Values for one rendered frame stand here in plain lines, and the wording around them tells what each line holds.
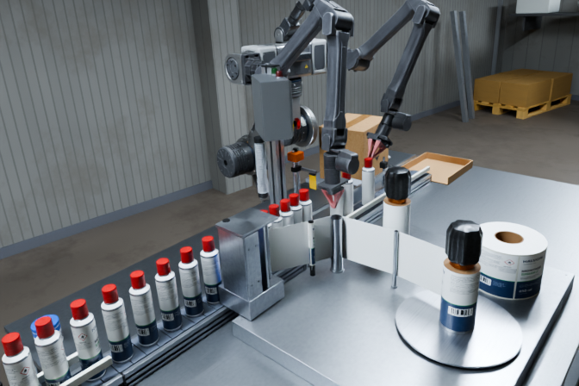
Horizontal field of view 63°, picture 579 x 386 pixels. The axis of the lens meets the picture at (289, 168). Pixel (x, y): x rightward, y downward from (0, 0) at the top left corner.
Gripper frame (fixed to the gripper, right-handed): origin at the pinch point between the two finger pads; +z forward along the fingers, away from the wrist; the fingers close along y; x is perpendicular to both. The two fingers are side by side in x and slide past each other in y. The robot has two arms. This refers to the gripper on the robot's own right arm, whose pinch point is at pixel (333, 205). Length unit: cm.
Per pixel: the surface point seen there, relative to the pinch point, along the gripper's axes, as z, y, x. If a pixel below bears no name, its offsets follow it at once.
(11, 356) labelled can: -5, -103, 4
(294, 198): -6.7, -14.2, 5.5
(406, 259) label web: 3.1, -12.4, -35.3
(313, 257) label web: 6.3, -23.0, -9.1
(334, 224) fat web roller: -3.9, -17.1, -13.4
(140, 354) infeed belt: 12, -78, 3
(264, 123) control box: -33.5, -20.7, 10.2
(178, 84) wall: -3, 119, 258
